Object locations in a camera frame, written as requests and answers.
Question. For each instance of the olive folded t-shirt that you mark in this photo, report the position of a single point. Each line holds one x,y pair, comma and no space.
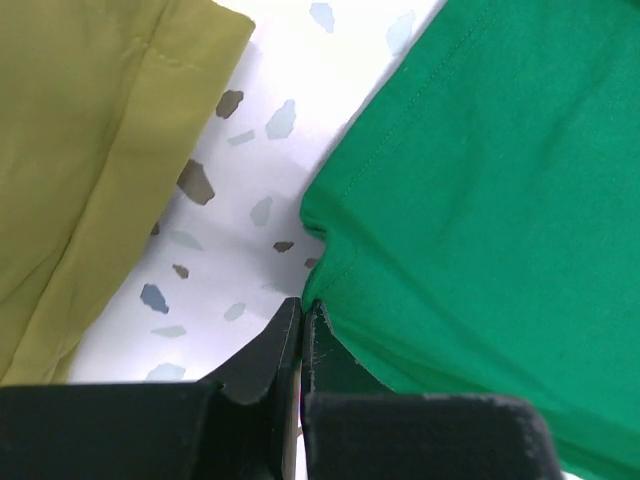
102,104

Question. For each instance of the green t-shirt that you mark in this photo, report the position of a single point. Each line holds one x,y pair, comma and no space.
481,220

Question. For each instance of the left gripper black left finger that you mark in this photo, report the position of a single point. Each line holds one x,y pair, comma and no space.
237,422

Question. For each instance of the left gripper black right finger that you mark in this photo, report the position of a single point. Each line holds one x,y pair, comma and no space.
355,427

